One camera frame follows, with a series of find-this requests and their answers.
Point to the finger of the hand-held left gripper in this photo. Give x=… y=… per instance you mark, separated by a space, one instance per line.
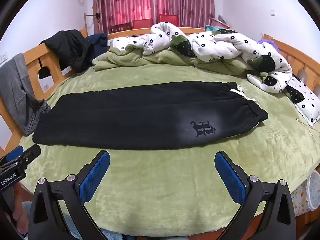
x=15 y=153
x=30 y=153

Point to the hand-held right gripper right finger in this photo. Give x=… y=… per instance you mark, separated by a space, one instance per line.
x=231 y=177

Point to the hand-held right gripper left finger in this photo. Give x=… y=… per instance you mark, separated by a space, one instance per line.
x=93 y=177

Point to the black pants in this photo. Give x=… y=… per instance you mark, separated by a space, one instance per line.
x=125 y=115

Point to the person's left hand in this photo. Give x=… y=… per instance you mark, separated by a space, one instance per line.
x=21 y=216

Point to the green fleece bed blanket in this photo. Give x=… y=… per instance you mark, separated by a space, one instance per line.
x=175 y=180

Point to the grey jeans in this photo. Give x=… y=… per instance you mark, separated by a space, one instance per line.
x=15 y=85

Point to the star-printed bed sheet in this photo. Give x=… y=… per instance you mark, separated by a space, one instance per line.
x=300 y=200

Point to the white plastic basket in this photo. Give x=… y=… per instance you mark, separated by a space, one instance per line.
x=315 y=192

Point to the white floral pillow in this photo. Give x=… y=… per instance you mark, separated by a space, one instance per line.
x=305 y=100

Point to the black jacket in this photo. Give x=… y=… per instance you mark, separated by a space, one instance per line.
x=70 y=47

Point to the navy garment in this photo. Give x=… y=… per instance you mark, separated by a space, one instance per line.
x=98 y=41

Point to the white floral quilt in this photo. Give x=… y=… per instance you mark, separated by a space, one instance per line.
x=220 y=45

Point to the purple fluffy item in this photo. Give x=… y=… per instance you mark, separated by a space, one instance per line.
x=268 y=43

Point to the wooden coat rack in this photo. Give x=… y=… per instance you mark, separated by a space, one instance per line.
x=86 y=23

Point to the brown wooden chair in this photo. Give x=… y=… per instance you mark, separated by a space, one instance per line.
x=120 y=28

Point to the red chair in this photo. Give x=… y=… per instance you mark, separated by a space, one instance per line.
x=142 y=23
x=168 y=20

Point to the red floral curtain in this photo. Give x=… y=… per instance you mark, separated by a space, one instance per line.
x=185 y=0
x=120 y=2

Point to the white wall socket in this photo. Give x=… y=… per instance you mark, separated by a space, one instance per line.
x=46 y=86

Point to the wooden bed frame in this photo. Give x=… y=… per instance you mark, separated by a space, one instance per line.
x=32 y=62

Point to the white wall switch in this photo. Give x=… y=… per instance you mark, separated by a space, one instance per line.
x=272 y=12
x=3 y=57

